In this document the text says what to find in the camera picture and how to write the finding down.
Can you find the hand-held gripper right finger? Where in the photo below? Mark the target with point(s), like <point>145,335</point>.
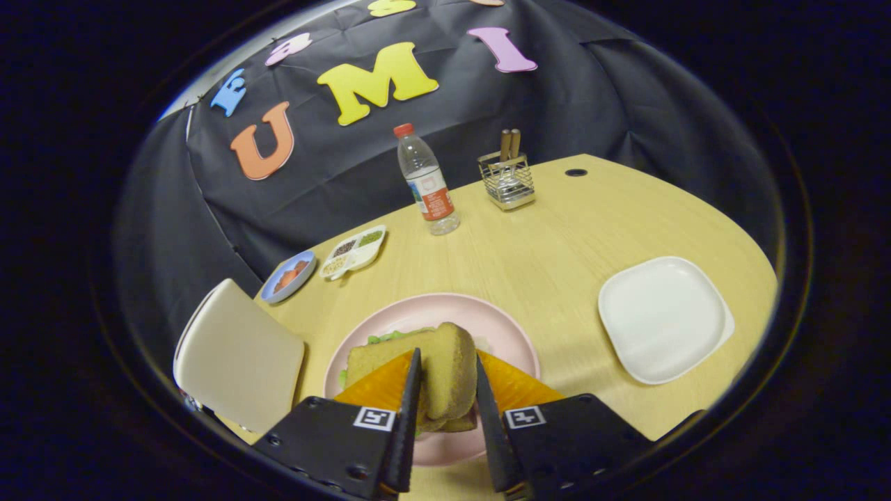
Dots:
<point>491,438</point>

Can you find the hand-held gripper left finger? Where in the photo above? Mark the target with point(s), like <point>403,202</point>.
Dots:
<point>411,431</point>

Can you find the toasted bread slice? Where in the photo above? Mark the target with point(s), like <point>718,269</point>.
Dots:
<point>449,369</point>

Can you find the green lettuce leaf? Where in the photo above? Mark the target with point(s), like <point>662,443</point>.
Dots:
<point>390,337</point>

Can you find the bread slice under ham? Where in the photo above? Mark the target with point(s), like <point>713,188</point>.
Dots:
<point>452,425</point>

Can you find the pink round plate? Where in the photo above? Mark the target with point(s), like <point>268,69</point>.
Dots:
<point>431,309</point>

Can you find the white divided condiment tray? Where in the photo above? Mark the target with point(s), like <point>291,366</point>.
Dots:
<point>351,254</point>

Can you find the white toaster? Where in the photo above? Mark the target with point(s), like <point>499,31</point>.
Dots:
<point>237,355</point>

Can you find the red tomato slice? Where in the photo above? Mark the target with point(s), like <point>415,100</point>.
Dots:
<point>287,278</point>

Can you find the blue plate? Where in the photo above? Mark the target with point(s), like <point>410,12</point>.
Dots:
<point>268,293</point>

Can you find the white square plate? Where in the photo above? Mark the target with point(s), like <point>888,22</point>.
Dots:
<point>661,320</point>

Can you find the clear water bottle red cap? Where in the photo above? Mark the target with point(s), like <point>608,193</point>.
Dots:
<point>435,202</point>

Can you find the black backdrop cloth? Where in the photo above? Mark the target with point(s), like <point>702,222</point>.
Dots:
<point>557,90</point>

